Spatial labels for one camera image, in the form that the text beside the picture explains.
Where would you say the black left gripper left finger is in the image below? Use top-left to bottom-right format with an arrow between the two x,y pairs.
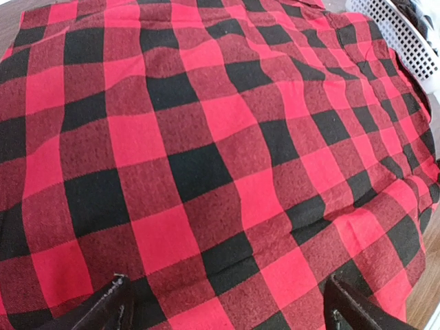
58,274 -> 134,329

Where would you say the red black plaid shirt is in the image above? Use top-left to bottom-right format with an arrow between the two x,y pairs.
1,1 -> 439,329

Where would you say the white plastic laundry basket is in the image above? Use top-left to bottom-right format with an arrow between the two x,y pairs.
345,1 -> 439,94

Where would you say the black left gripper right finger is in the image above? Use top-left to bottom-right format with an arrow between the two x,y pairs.
324,275 -> 413,330

